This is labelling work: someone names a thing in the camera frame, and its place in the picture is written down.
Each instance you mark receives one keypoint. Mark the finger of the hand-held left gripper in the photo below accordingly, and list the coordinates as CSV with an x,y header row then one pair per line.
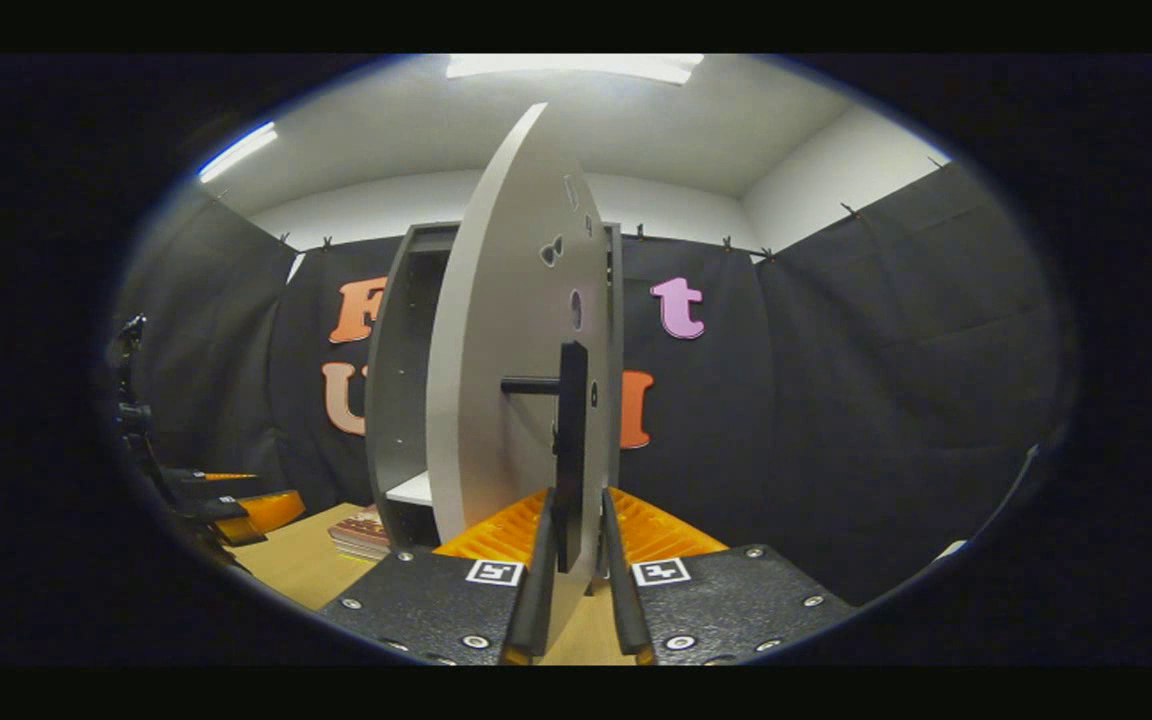
x,y
206,485
266,510

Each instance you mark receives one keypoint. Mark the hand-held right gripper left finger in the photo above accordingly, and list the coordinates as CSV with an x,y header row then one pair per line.
x,y
541,580

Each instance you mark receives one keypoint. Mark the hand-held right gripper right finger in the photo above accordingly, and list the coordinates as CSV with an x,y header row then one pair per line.
x,y
621,590

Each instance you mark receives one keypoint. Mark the white cabinet door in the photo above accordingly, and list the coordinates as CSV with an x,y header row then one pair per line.
x,y
496,300

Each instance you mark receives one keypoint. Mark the white cabinet shelf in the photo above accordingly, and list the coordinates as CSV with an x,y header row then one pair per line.
x,y
414,490

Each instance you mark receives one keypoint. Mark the grey cabinet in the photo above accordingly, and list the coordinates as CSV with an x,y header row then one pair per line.
x,y
391,400

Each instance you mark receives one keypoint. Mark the stack of books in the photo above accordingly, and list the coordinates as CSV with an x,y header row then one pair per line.
x,y
361,535

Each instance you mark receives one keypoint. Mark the long ceiling light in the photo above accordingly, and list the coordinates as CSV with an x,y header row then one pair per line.
x,y
236,152

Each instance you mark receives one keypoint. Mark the black backdrop cloth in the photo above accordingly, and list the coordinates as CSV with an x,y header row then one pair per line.
x,y
836,400

